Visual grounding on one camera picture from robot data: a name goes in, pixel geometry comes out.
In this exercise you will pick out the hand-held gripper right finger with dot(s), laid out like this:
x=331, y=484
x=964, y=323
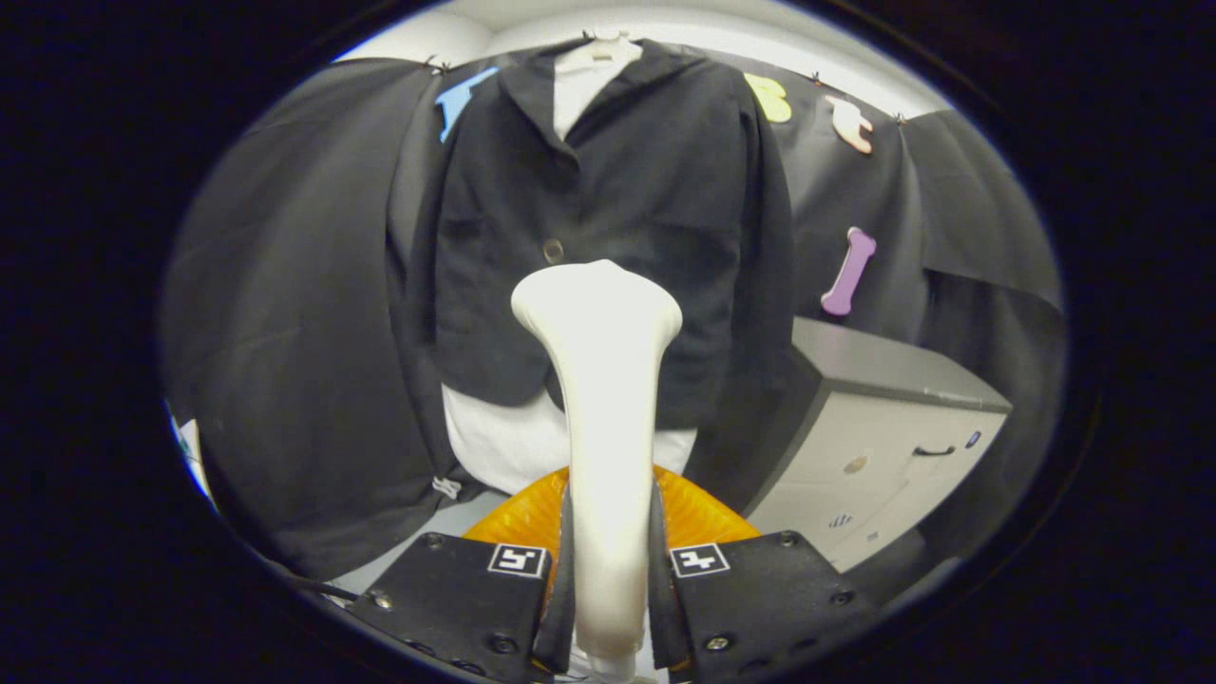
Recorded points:
x=760, y=598

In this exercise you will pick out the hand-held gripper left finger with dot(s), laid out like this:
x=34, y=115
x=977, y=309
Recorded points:
x=456, y=608

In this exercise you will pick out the white shirt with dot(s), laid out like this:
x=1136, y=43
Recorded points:
x=494, y=437

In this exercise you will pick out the white garment steamer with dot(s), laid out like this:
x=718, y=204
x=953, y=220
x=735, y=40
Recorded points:
x=603, y=427

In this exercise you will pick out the black suit jacket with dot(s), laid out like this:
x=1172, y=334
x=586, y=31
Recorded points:
x=646, y=171

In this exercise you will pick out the white clothes hanger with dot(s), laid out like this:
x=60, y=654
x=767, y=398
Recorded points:
x=608, y=49

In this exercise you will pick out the grey cabinet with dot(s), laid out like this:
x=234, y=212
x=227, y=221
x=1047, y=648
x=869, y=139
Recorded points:
x=883, y=446

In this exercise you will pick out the black backdrop cloth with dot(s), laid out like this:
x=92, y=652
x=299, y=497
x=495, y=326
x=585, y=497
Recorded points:
x=285, y=285

